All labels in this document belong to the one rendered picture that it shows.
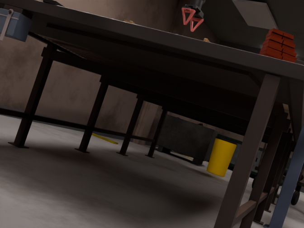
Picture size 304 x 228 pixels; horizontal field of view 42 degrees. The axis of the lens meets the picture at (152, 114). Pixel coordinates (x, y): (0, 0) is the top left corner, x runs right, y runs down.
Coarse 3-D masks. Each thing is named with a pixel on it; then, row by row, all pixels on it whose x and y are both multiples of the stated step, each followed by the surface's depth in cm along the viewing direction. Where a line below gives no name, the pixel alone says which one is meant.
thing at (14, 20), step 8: (0, 8) 197; (8, 8) 197; (16, 8) 195; (0, 16) 196; (8, 16) 194; (16, 16) 193; (24, 16) 195; (32, 16) 201; (0, 24) 196; (8, 24) 194; (16, 24) 192; (24, 24) 197; (0, 32) 195; (8, 32) 193; (16, 32) 194; (24, 32) 199; (24, 40) 200
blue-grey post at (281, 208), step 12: (300, 132) 326; (300, 144) 325; (300, 156) 324; (288, 168) 326; (300, 168) 323; (288, 180) 325; (288, 192) 324; (276, 204) 326; (288, 204) 322; (276, 216) 324
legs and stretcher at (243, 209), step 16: (272, 128) 247; (272, 144) 246; (288, 144) 431; (272, 160) 245; (256, 176) 247; (272, 176) 338; (256, 192) 245; (272, 192) 431; (240, 208) 194; (256, 208) 247; (240, 224) 246
